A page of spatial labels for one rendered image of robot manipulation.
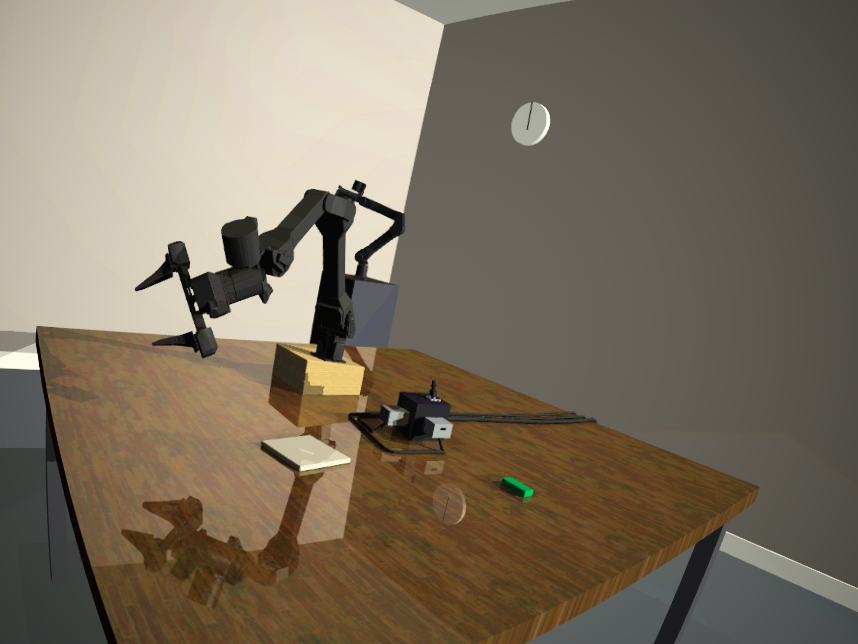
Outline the cream flat square panel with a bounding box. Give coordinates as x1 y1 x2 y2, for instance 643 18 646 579
261 435 350 472

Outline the green rectangular block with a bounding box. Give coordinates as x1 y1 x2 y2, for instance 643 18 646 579
501 477 533 498

